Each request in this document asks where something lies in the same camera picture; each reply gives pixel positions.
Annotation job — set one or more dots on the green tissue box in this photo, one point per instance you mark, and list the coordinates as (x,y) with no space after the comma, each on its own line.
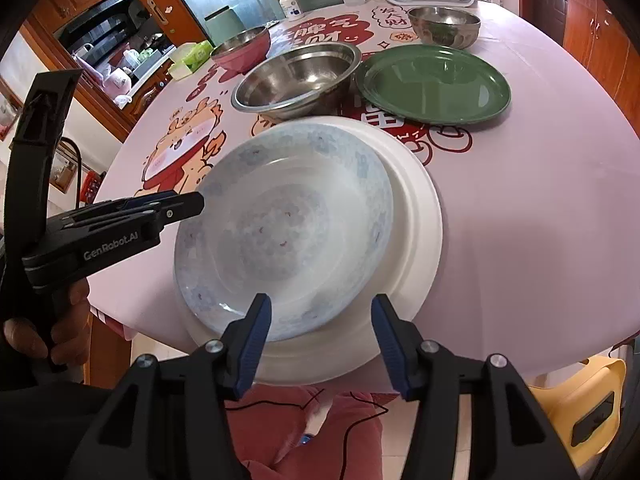
(192,57)

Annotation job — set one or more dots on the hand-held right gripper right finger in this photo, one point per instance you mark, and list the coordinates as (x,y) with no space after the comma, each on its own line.
(390,345)

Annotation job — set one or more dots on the black range hood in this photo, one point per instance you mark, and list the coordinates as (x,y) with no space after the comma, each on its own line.
(95,22)

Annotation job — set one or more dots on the person's pink clothing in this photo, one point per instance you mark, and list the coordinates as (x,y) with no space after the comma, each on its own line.
(285,435)

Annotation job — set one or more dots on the person's left hand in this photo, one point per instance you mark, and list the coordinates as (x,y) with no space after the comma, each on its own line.
(75,325)

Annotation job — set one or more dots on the pink steel bowl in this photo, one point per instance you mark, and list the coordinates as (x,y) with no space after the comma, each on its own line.
(240,57)

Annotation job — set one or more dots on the recessed wall niche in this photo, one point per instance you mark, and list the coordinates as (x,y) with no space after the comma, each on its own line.
(7,115)
(67,170)

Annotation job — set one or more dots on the person's left forearm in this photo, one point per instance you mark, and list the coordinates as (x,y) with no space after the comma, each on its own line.
(30,405)

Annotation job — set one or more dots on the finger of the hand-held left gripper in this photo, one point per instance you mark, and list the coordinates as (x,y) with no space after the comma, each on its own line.
(147,201)
(170,213)

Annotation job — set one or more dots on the dark steel bowl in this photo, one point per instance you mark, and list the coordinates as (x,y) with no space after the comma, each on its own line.
(442,25)

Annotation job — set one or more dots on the white pill bottle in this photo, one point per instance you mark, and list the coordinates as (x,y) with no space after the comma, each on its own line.
(291,6)

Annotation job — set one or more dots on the large steel bowl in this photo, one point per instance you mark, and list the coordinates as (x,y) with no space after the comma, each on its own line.
(300,80)

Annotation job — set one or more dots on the mint green canister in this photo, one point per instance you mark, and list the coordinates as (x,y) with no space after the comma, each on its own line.
(225,27)

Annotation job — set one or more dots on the green plate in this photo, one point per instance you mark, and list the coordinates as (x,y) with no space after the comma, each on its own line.
(430,80)

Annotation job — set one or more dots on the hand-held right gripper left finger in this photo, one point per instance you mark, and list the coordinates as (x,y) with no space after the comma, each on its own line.
(255,345)

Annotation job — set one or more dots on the large white plate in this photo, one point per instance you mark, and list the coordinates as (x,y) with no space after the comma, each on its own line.
(417,240)

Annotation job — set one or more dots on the wooden shoe cabinet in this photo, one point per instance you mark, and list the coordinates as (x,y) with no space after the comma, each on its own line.
(605,50)

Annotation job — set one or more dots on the yellow plastic stool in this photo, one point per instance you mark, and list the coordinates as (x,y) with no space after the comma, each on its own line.
(575,410)

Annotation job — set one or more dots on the floral white plate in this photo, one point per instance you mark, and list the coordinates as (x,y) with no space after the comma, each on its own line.
(280,220)

